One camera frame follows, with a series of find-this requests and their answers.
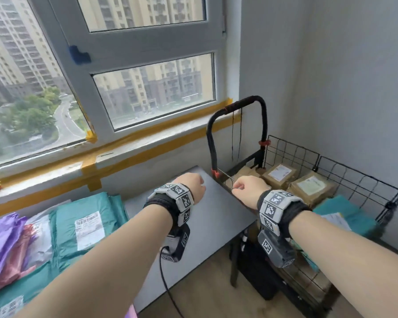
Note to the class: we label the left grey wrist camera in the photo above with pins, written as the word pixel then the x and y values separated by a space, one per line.
pixel 177 245

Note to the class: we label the person's left forearm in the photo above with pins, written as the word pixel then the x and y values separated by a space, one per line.
pixel 96 268

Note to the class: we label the marker wristband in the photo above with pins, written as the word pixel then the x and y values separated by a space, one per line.
pixel 172 202
pixel 278 208

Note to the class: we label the yellow tape piece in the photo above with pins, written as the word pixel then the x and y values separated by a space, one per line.
pixel 91 137

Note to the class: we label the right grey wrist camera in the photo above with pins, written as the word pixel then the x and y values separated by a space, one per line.
pixel 277 250

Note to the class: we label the pink plastic package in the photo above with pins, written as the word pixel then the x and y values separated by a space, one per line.
pixel 23 258

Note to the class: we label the white framed window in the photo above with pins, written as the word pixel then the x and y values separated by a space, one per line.
pixel 79 96

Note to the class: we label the grey-white mailer bag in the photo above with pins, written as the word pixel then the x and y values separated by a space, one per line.
pixel 41 241

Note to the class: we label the person's right hand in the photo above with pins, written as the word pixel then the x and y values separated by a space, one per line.
pixel 252 190

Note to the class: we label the right marker wristband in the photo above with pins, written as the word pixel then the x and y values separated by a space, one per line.
pixel 278 208

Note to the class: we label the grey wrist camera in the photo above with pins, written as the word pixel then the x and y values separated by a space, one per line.
pixel 277 250
pixel 177 245

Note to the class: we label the person's left hand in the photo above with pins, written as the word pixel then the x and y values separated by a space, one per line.
pixel 192 187

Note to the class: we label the purple plastic package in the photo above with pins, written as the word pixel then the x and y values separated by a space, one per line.
pixel 3 241
pixel 130 312

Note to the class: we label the left marker wristband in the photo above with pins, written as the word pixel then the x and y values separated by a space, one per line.
pixel 172 202

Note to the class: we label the person's right forearm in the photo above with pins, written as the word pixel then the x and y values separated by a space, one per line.
pixel 351 261

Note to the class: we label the blue tape patch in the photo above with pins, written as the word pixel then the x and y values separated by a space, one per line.
pixel 79 55

